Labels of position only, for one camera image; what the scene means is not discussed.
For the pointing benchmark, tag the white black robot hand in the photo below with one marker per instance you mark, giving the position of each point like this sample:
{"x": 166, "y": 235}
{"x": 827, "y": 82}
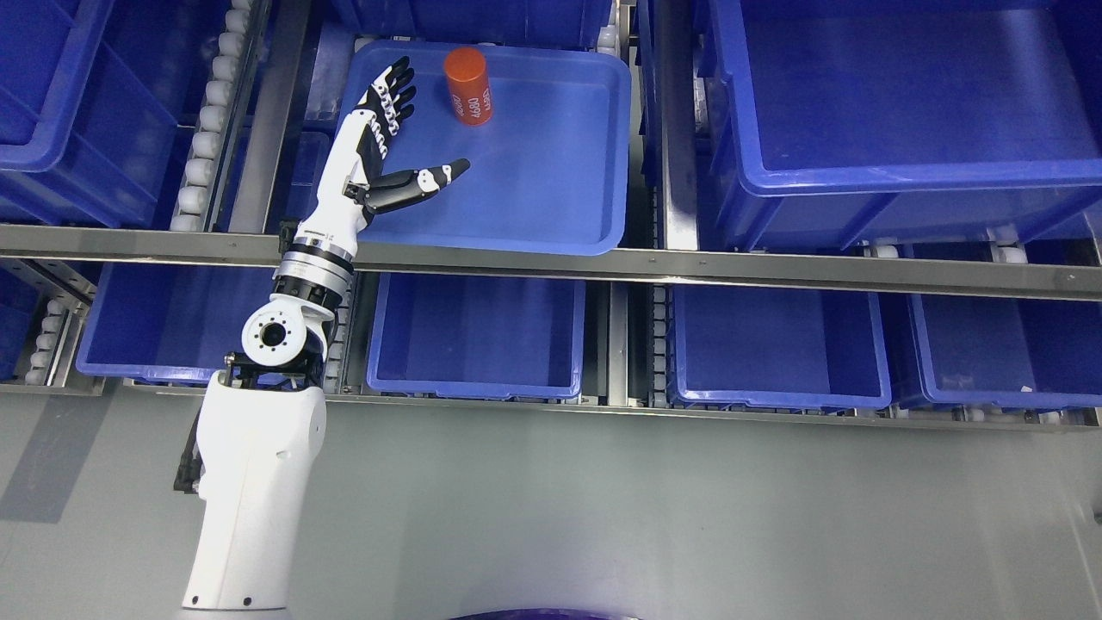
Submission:
{"x": 353, "y": 189}

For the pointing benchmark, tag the orange cylindrical capacitor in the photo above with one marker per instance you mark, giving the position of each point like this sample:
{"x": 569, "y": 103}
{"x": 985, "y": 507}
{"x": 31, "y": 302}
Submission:
{"x": 469, "y": 85}

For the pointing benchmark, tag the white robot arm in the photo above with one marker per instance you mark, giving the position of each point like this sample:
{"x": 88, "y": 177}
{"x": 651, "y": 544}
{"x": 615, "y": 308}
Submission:
{"x": 259, "y": 429}

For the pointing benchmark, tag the blue bin lower middle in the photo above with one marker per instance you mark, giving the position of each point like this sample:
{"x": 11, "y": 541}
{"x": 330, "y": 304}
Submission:
{"x": 485, "y": 338}

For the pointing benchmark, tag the blue shallow tray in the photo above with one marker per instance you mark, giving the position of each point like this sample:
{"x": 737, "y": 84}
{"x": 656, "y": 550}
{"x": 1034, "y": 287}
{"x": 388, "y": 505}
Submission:
{"x": 549, "y": 170}

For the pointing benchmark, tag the blue bin lower left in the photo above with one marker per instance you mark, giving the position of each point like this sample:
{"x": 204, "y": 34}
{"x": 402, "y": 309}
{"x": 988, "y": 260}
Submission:
{"x": 169, "y": 323}

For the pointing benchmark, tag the blue bin top middle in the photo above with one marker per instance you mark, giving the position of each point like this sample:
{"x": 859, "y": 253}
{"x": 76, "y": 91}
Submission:
{"x": 538, "y": 24}

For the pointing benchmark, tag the blue bin upper left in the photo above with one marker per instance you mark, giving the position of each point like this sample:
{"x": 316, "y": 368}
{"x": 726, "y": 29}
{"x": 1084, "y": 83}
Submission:
{"x": 88, "y": 109}

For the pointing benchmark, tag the blue bin lower right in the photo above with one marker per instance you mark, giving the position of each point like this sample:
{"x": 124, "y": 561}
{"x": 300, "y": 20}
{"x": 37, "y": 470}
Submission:
{"x": 774, "y": 348}

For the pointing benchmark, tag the large blue bin upper right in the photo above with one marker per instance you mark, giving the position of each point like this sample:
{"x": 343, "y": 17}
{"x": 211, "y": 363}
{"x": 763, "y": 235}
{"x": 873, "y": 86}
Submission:
{"x": 843, "y": 123}

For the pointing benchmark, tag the blue bin far right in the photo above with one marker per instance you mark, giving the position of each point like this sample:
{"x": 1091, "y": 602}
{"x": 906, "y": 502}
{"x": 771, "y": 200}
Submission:
{"x": 1014, "y": 354}

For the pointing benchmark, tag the metal shelf rail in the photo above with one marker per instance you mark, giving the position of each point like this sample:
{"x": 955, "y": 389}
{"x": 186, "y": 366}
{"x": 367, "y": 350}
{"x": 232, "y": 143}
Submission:
{"x": 658, "y": 267}

